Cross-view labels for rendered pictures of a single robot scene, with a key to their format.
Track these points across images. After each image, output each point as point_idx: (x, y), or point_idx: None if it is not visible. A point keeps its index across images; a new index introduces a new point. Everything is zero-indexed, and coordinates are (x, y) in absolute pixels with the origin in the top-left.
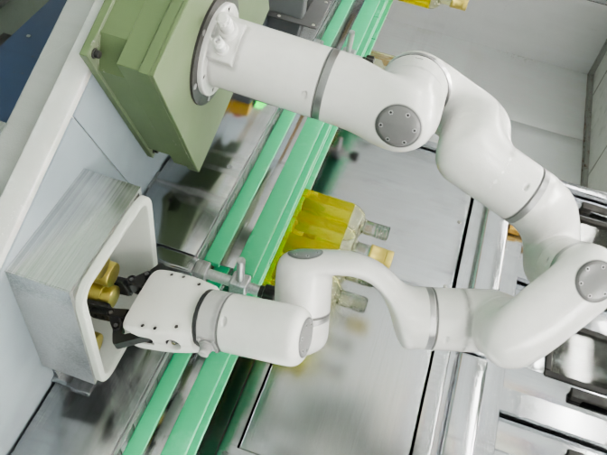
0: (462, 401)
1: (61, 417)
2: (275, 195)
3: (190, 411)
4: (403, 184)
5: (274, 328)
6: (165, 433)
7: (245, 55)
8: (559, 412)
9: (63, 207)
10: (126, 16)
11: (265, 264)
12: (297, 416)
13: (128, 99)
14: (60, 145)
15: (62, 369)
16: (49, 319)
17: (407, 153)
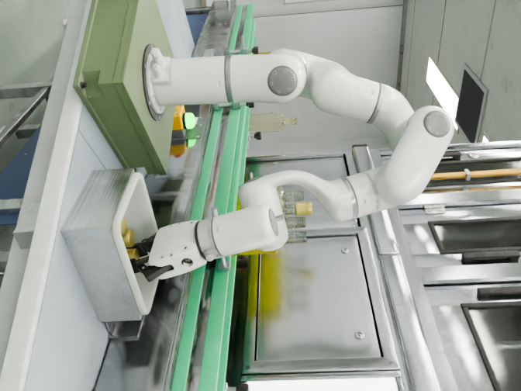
0: (395, 282)
1: (123, 357)
2: (221, 182)
3: (212, 326)
4: None
5: (250, 218)
6: (201, 345)
7: (174, 73)
8: (460, 269)
9: (87, 190)
10: (95, 59)
11: None
12: (288, 328)
13: (109, 119)
14: (75, 147)
15: (115, 317)
16: (98, 264)
17: (296, 164)
